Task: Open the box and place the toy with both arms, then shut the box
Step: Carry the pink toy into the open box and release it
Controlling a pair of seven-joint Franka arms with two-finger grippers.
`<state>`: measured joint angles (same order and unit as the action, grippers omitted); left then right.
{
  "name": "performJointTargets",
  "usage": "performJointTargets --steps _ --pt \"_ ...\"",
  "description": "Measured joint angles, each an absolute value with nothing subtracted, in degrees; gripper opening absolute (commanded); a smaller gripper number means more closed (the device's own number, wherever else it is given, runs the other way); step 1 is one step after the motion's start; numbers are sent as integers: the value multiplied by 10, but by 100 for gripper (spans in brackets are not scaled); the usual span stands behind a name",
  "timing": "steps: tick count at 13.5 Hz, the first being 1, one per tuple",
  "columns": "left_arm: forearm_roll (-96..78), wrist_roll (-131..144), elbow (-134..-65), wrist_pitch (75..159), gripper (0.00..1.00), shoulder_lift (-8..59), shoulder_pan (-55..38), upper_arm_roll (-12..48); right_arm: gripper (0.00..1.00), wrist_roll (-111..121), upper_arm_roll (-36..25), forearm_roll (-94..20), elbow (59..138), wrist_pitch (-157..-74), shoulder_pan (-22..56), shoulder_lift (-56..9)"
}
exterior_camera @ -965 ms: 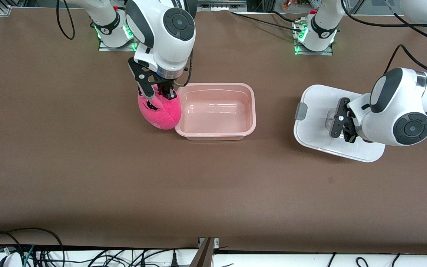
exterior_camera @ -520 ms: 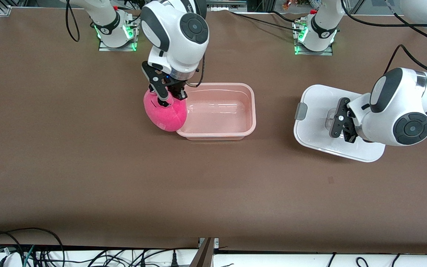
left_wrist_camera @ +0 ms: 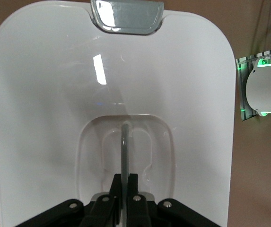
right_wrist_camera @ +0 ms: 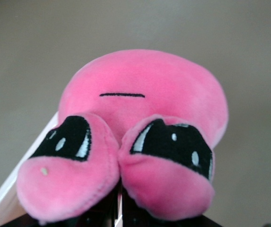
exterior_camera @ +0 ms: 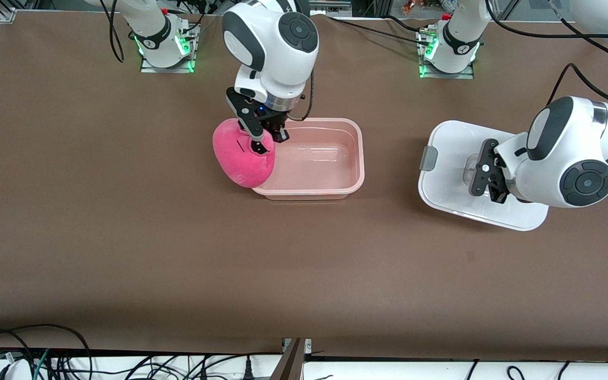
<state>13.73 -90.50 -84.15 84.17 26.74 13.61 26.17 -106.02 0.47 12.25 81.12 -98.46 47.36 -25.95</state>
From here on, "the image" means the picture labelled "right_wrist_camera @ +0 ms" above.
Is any pink plush toy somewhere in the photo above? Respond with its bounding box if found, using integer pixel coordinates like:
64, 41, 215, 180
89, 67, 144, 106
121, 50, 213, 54
16, 48, 229, 225

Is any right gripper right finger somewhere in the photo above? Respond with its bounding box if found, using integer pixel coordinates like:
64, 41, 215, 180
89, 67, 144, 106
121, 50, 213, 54
122, 198, 211, 227

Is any pink plastic box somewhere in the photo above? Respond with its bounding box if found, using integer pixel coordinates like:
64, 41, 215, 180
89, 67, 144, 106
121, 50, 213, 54
0, 112, 59, 227

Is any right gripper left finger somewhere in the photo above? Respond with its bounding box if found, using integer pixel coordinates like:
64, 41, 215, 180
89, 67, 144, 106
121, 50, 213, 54
64, 196, 115, 227

